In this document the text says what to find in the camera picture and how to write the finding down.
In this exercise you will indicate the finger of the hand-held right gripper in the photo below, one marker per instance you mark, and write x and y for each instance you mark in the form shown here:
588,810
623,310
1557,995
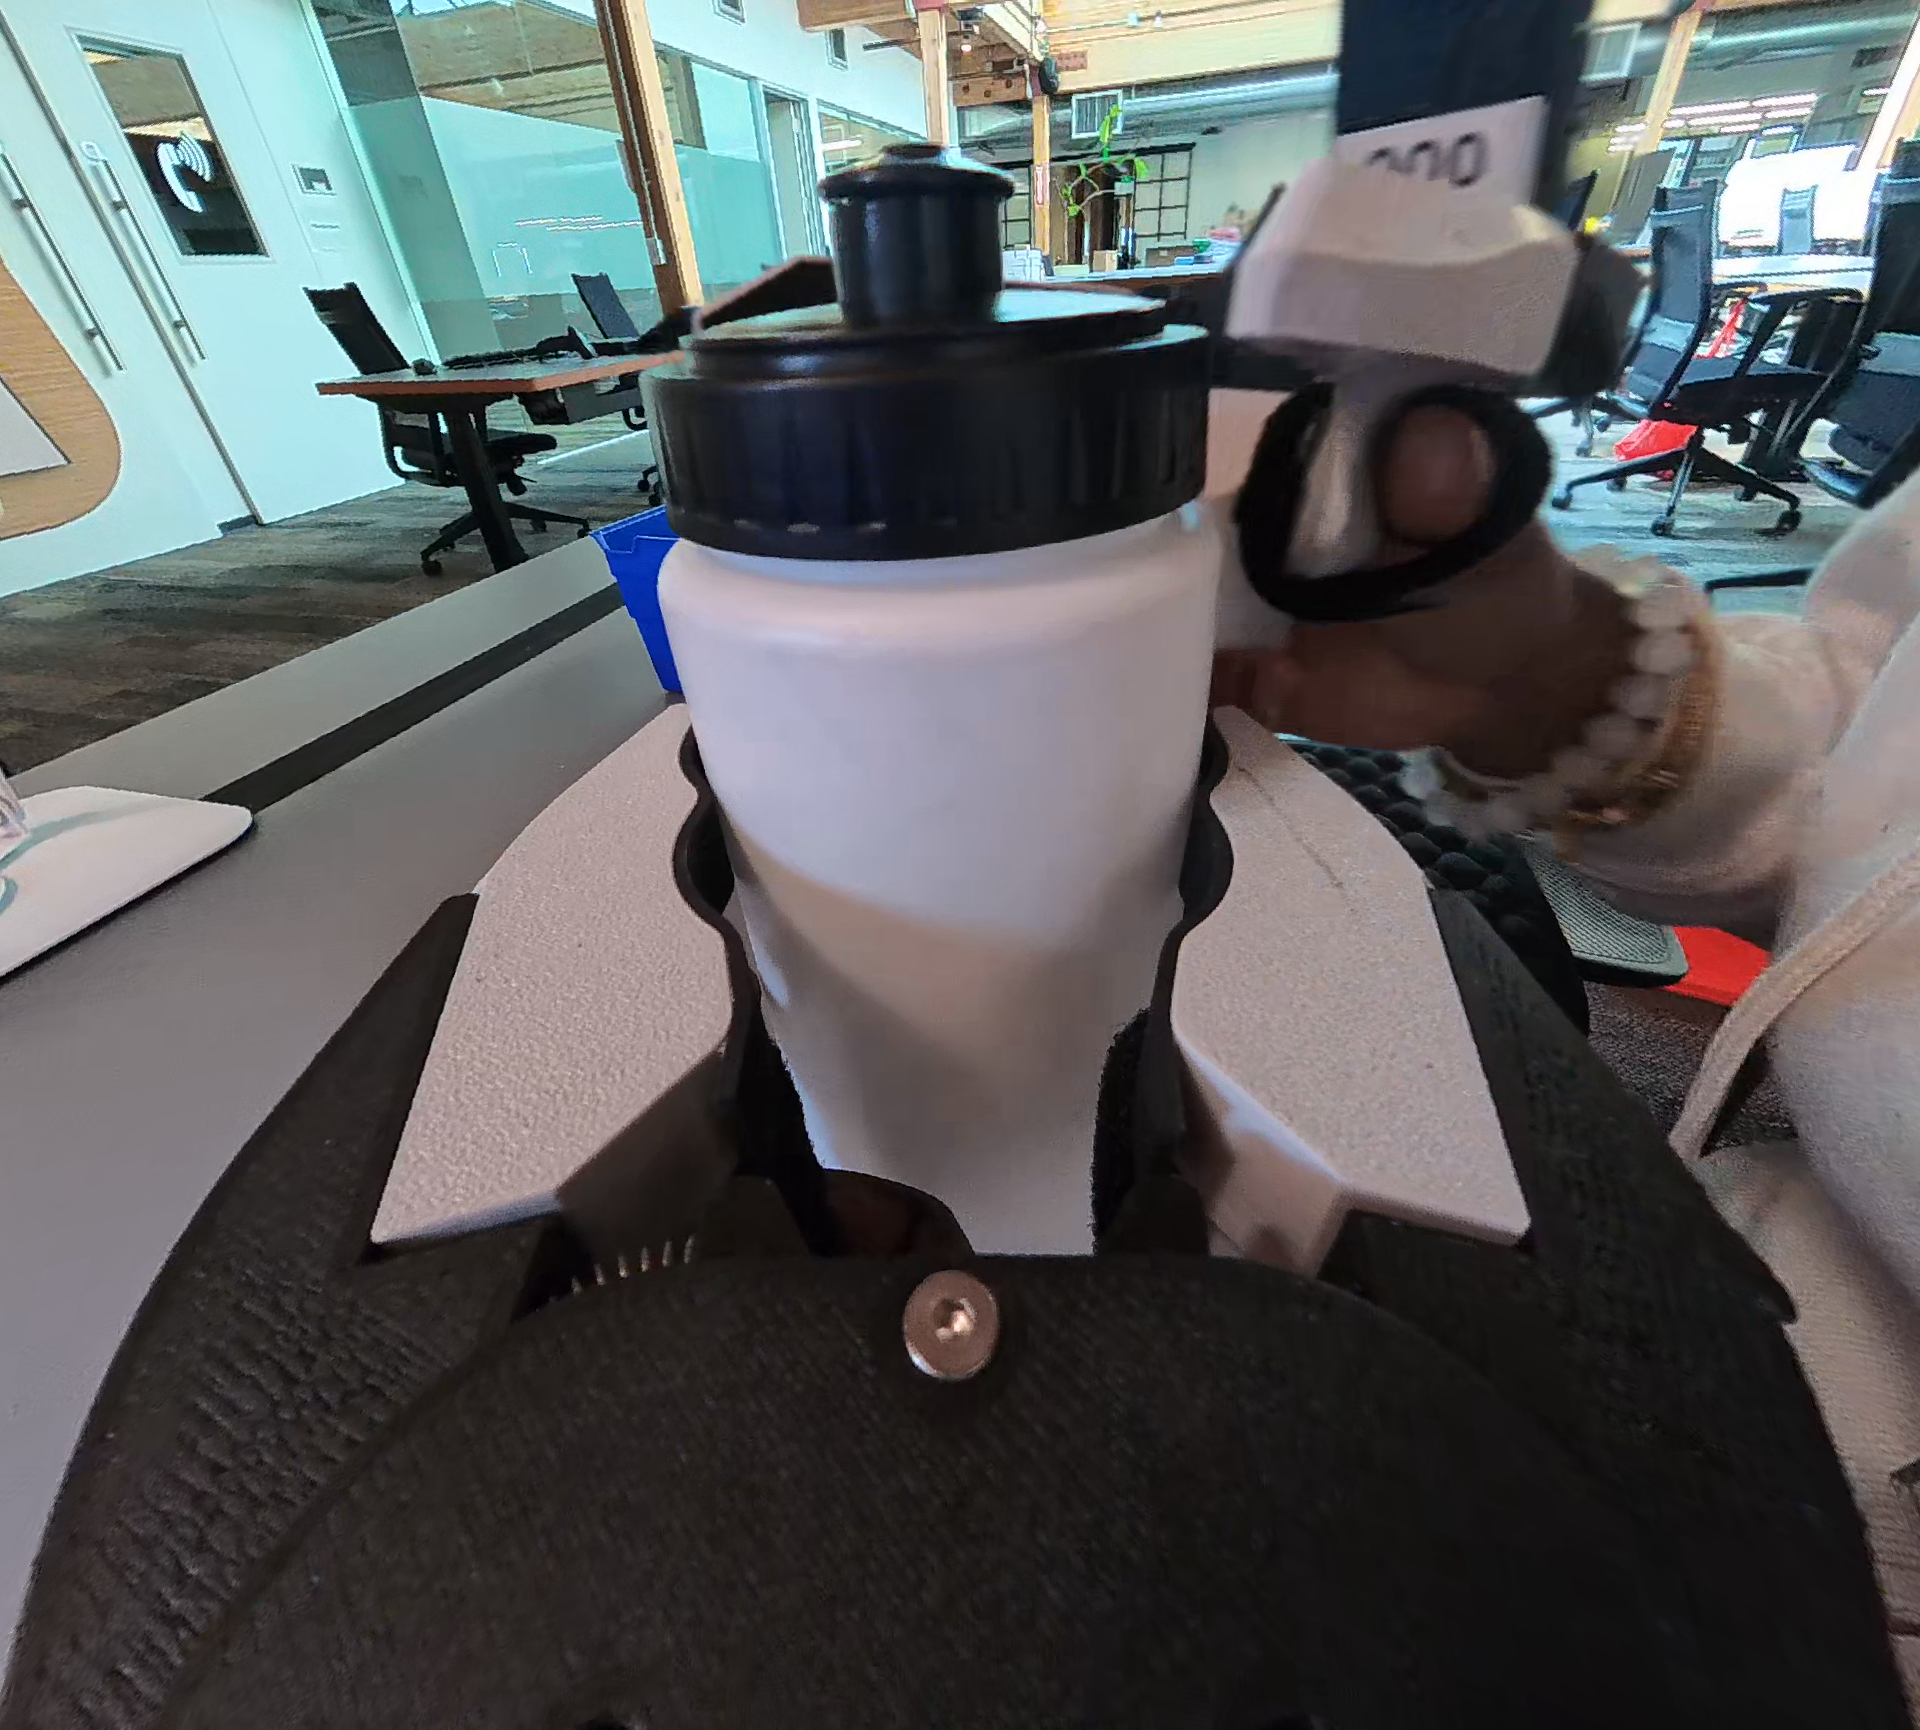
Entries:
1410,276
781,299

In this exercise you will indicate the grey mesh office chair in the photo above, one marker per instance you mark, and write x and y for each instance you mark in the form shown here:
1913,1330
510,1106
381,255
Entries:
1612,928

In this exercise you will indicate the black round pad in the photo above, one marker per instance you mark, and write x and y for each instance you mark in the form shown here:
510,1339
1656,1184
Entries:
1469,873

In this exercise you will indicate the wood-top office desk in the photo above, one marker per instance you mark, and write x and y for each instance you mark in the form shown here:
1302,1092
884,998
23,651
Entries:
481,377

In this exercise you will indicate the person's left hand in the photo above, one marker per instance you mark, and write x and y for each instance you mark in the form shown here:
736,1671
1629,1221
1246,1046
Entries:
884,1213

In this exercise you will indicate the blue plastic bin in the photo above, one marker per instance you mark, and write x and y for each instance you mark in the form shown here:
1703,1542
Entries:
638,604

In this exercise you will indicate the black office chair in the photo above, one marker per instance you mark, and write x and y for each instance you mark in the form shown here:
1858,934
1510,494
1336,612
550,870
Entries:
597,304
359,327

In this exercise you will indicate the black bottle lid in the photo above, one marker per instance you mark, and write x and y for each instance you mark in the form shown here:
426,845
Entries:
929,438

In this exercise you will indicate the instruction sign stand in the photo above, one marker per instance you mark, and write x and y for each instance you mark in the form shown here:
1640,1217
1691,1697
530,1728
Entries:
103,859

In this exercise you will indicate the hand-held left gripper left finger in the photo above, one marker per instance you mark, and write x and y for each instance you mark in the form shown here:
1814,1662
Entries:
571,1025

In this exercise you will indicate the row of black office chairs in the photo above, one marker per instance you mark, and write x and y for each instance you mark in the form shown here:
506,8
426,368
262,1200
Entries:
1695,258

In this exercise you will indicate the green potted plant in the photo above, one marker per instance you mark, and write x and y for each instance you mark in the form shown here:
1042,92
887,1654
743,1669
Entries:
1103,170

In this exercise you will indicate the white door with window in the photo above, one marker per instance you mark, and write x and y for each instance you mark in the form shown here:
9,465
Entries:
226,410

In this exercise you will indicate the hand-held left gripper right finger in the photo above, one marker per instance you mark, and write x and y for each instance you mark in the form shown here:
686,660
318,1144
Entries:
1333,1025

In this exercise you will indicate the wooden column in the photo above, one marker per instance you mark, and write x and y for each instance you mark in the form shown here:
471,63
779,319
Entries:
623,35

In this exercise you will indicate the white wall vent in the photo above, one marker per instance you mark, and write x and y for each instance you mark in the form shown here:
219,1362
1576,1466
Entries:
1612,55

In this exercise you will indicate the white plastic bottle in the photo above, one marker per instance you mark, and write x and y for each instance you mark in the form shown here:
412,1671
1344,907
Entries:
943,710

